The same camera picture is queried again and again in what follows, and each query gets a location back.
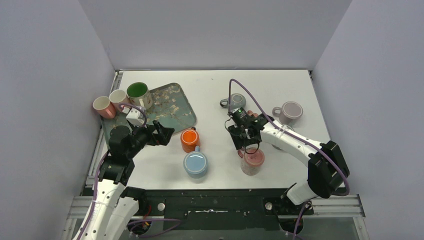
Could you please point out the blue floral blossom tray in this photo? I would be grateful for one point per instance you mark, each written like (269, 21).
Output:
(170, 107)

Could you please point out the speckled dark pink mug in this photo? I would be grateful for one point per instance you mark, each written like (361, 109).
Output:
(251, 160)

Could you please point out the faceted pink mug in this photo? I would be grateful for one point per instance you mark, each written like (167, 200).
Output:
(118, 97)

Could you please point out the grey-blue round mug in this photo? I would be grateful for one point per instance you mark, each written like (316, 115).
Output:
(235, 101)

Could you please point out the lilac ribbed mug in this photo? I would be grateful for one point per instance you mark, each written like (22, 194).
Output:
(288, 113)

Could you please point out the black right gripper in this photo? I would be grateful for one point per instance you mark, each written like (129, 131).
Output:
(240, 143)

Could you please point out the smooth pink mug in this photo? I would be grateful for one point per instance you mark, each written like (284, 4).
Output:
(104, 107)

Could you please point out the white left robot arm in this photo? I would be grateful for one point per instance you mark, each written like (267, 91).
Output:
(106, 195)

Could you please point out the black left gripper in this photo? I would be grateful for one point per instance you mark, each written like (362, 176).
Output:
(156, 133)

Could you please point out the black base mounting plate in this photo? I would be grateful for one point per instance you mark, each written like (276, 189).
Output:
(215, 209)

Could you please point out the salmon dotted mug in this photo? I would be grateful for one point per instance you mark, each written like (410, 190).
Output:
(251, 113)

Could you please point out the light blue ribbed mug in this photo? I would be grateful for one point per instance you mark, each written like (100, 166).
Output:
(195, 164)

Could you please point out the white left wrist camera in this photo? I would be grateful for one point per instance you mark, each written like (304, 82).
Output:
(135, 118)

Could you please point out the cream floral mug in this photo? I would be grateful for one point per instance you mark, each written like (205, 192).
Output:
(139, 95)

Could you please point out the orange mug black handle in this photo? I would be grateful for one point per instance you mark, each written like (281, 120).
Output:
(190, 139)

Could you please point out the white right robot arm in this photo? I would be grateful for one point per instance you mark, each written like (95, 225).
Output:
(326, 166)

